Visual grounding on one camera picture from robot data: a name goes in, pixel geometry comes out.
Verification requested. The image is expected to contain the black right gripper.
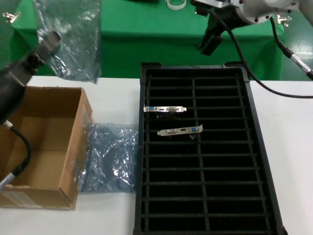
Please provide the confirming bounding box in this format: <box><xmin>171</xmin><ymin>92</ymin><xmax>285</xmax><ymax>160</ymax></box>
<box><xmin>195</xmin><ymin>7</ymin><xmax>248</xmax><ymax>57</ymax></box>

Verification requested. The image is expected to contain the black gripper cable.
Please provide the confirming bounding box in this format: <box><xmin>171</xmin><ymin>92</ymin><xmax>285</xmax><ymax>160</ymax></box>
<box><xmin>207</xmin><ymin>9</ymin><xmax>313</xmax><ymax>98</ymax></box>
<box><xmin>0</xmin><ymin>121</ymin><xmax>32</xmax><ymax>190</ymax></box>

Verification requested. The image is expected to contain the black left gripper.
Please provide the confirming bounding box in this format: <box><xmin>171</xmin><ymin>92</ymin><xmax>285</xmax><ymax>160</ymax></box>
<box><xmin>0</xmin><ymin>32</ymin><xmax>62</xmax><ymax>126</ymax></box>

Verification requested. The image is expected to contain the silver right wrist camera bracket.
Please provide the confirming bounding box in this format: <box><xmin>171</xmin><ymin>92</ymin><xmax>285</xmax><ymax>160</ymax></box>
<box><xmin>192</xmin><ymin>0</ymin><xmax>235</xmax><ymax>10</ymax></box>

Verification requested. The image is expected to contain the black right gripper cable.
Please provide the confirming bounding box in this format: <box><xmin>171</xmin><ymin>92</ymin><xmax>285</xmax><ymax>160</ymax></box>
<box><xmin>207</xmin><ymin>9</ymin><xmax>313</xmax><ymax>98</ymax></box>

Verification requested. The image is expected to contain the black slotted container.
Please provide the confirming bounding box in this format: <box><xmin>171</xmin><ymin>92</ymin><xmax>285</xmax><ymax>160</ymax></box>
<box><xmin>132</xmin><ymin>61</ymin><xmax>286</xmax><ymax>235</ymax></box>

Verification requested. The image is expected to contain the white tape roll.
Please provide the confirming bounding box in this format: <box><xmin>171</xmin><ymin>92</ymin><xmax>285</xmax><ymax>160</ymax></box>
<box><xmin>167</xmin><ymin>0</ymin><xmax>186</xmax><ymax>11</ymax></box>

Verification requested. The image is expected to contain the brown cardboard box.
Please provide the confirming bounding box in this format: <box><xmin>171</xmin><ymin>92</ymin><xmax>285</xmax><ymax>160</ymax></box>
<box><xmin>0</xmin><ymin>85</ymin><xmax>95</xmax><ymax>211</ymax></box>

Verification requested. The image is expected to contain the graphics card with metal bracket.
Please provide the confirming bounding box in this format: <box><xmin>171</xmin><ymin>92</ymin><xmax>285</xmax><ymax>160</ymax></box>
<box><xmin>143</xmin><ymin>105</ymin><xmax>188</xmax><ymax>120</ymax></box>
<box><xmin>157</xmin><ymin>123</ymin><xmax>204</xmax><ymax>141</ymax></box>

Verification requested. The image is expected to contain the green tablecloth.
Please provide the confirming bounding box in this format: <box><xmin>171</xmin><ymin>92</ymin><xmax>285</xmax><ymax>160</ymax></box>
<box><xmin>8</xmin><ymin>0</ymin><xmax>286</xmax><ymax>81</ymax></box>

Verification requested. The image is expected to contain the silver binder clip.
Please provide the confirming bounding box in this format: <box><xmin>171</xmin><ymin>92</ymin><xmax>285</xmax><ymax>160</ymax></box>
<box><xmin>276</xmin><ymin>15</ymin><xmax>291</xmax><ymax>27</ymax></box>
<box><xmin>2</xmin><ymin>12</ymin><xmax>21</xmax><ymax>24</ymax></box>

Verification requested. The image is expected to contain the translucent grey antistatic bag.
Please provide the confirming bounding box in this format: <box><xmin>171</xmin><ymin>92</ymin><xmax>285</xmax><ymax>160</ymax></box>
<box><xmin>33</xmin><ymin>0</ymin><xmax>103</xmax><ymax>85</ymax></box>
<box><xmin>79</xmin><ymin>123</ymin><xmax>139</xmax><ymax>194</ymax></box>

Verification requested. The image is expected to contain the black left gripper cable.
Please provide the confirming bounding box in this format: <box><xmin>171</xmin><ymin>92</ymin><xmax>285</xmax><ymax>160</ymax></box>
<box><xmin>0</xmin><ymin>121</ymin><xmax>32</xmax><ymax>190</ymax></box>

